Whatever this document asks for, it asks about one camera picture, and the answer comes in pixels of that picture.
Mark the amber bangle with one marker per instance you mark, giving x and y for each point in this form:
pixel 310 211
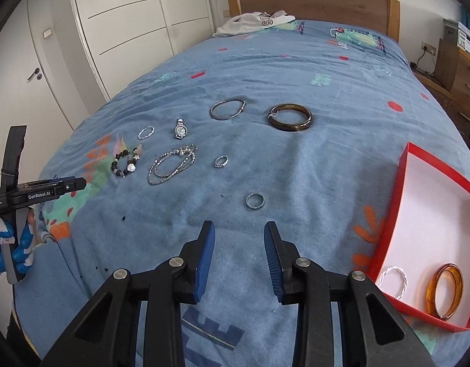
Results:
pixel 457 286

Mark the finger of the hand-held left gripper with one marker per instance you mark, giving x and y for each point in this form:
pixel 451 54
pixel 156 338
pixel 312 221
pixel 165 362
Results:
pixel 70 188

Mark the white wardrobe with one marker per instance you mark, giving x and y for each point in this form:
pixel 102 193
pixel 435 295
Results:
pixel 124 26

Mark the wall socket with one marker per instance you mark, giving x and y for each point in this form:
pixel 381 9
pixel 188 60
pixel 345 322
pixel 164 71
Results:
pixel 429 48

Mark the thin silver bangle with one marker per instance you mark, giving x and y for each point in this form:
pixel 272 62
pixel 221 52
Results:
pixel 243 104

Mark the grey storage box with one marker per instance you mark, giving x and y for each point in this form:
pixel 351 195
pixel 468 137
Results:
pixel 450 28

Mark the low wooden nightstand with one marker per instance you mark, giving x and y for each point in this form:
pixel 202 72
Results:
pixel 449 99

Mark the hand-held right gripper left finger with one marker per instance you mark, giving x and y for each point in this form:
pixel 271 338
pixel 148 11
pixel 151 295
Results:
pixel 204 263

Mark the wooden drawer chest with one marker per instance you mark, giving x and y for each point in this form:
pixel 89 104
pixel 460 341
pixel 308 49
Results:
pixel 456 68

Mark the person's left hand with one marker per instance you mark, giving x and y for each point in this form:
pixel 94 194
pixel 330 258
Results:
pixel 23 248

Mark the white light switch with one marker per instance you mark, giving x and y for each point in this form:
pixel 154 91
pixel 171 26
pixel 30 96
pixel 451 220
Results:
pixel 47 33

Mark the white box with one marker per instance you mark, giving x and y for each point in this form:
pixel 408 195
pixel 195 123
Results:
pixel 468 42

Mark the red jewelry box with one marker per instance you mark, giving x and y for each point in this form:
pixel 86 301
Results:
pixel 429 198

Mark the blue printed blanket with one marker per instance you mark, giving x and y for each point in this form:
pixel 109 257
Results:
pixel 296 84

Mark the dark brown bangle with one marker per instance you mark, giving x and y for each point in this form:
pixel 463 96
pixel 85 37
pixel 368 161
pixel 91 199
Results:
pixel 290 127

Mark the silver wristwatch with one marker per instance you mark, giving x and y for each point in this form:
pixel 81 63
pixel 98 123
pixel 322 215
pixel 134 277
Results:
pixel 180 130

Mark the wooden headboard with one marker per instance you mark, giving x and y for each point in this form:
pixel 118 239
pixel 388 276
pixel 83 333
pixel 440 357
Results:
pixel 315 4

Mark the white sweatshirt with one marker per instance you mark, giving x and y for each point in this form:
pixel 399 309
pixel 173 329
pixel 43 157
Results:
pixel 242 25

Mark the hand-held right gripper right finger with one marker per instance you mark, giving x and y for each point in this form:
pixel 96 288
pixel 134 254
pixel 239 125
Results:
pixel 275 263

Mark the white door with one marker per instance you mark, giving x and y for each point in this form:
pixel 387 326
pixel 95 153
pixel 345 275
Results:
pixel 48 95

